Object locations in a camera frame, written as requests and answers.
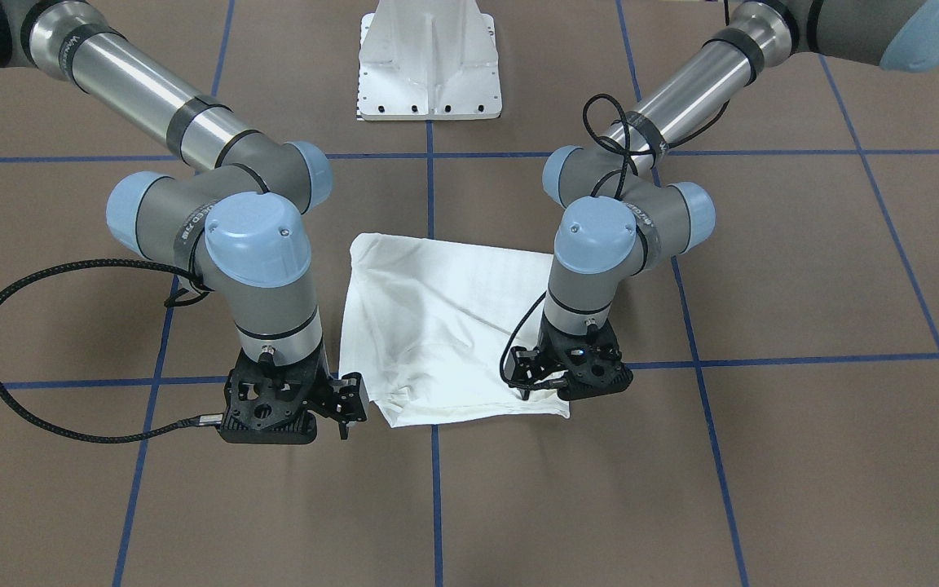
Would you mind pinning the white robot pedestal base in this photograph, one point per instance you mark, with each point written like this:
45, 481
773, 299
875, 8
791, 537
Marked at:
428, 61

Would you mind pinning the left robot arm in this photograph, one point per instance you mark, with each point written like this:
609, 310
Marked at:
617, 222

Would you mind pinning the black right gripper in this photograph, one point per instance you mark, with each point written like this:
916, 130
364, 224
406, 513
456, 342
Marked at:
345, 401

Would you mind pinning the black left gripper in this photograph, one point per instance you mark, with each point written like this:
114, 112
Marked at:
525, 368

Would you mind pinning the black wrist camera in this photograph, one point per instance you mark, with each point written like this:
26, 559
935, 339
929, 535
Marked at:
524, 370
345, 402

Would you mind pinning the white long-sleeve printed shirt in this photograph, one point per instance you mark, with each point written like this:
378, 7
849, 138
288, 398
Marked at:
425, 322

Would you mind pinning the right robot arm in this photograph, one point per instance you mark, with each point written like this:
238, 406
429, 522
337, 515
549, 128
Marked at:
235, 229

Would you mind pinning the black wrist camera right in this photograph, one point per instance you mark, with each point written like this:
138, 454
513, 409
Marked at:
345, 402

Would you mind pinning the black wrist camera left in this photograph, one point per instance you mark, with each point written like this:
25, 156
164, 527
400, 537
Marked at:
524, 370

